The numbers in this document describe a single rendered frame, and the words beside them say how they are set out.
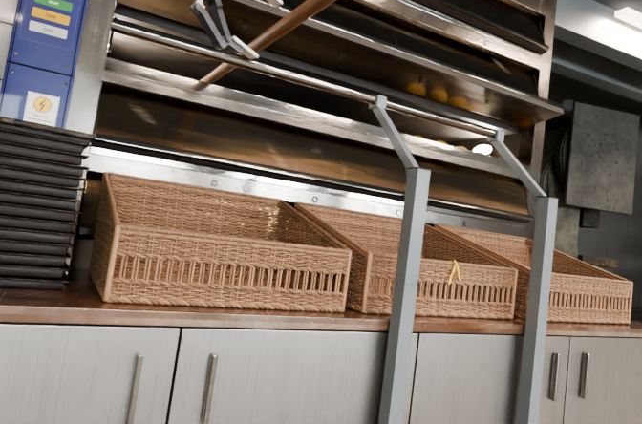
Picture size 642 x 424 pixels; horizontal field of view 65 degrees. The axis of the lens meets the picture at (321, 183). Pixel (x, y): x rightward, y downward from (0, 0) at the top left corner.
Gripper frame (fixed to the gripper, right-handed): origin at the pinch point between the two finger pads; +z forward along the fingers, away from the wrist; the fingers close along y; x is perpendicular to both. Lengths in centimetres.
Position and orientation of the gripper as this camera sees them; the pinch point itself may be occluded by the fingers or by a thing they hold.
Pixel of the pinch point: (263, 27)
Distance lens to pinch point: 113.1
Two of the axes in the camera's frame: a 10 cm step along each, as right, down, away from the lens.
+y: -3.5, 9.1, -2.3
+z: 6.5, 4.1, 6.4
